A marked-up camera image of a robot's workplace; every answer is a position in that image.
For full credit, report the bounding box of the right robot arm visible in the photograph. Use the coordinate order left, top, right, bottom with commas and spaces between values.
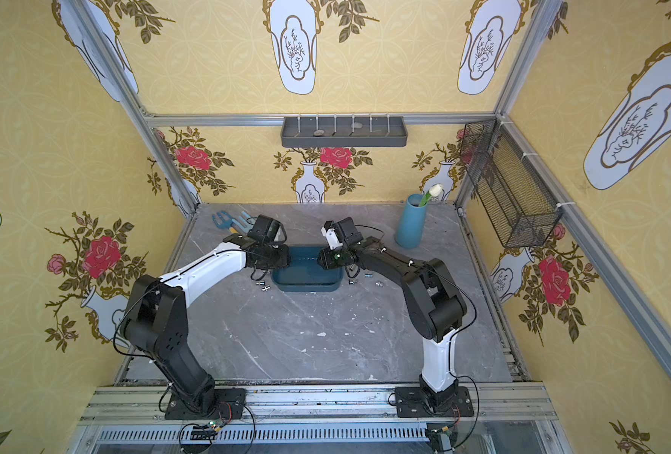
318, 218, 468, 414

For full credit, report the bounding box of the blue toy shovel yellow handle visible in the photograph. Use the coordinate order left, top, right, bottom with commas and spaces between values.
213, 211, 244, 234

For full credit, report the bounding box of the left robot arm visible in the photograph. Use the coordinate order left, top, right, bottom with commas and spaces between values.
115, 215, 290, 417

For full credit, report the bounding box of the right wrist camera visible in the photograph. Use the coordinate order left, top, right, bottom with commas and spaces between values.
322, 221, 342, 251

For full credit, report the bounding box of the black wire mesh basket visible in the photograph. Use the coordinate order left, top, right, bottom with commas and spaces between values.
467, 121, 562, 249

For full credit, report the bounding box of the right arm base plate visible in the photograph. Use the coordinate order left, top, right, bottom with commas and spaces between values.
391, 386, 475, 418

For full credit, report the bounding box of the white tulip flower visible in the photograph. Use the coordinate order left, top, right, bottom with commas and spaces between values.
419, 183, 444, 207

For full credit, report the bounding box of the teal storage box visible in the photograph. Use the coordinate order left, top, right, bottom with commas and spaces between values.
272, 245, 344, 292

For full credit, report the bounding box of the teal vase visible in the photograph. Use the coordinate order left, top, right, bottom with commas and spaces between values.
394, 194, 426, 249

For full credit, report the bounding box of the grey wall shelf tray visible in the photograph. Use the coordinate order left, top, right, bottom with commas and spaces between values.
281, 115, 409, 149

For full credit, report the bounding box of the light blue toy fork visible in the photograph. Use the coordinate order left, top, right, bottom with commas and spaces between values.
236, 211, 253, 227

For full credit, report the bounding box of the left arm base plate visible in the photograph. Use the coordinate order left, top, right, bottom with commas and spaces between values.
165, 388, 247, 422

